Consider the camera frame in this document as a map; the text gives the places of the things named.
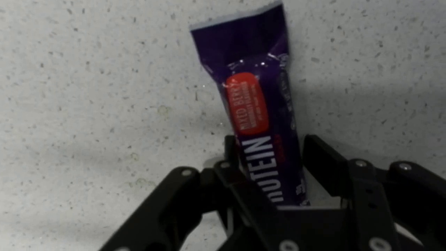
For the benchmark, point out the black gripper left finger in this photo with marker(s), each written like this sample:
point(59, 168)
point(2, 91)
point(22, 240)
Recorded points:
point(185, 214)

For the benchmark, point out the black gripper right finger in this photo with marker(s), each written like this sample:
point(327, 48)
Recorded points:
point(380, 209)

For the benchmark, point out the purple protein bar packet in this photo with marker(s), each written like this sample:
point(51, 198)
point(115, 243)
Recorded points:
point(259, 92)

